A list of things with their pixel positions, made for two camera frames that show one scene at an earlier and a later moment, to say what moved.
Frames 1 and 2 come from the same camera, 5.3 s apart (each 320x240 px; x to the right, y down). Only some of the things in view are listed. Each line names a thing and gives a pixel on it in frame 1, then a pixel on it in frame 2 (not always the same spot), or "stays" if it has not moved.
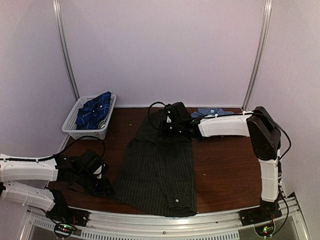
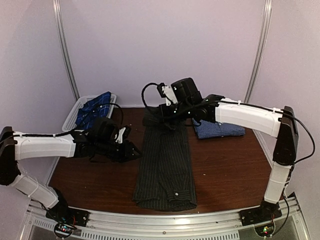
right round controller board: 265,230 stays
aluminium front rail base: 105,225 stays
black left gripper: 103,188 to 126,155
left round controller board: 63,230 stays
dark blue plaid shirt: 91,114 stays
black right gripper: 163,130 to 164,114
